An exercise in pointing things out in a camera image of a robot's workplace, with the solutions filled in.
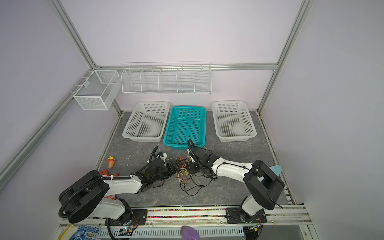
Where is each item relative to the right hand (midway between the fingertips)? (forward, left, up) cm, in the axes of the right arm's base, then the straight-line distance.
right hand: (190, 167), depth 87 cm
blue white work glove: (-32, +50, -2) cm, 60 cm away
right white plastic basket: (+40, -32, -5) cm, 51 cm away
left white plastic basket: (+37, +34, -2) cm, 50 cm away
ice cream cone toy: (+4, +49, -1) cm, 49 cm away
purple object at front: (-31, 0, -4) cm, 31 cm away
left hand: (-1, +6, 0) cm, 6 cm away
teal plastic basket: (+36, +5, -3) cm, 36 cm away
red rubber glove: (-2, +51, -4) cm, 51 cm away
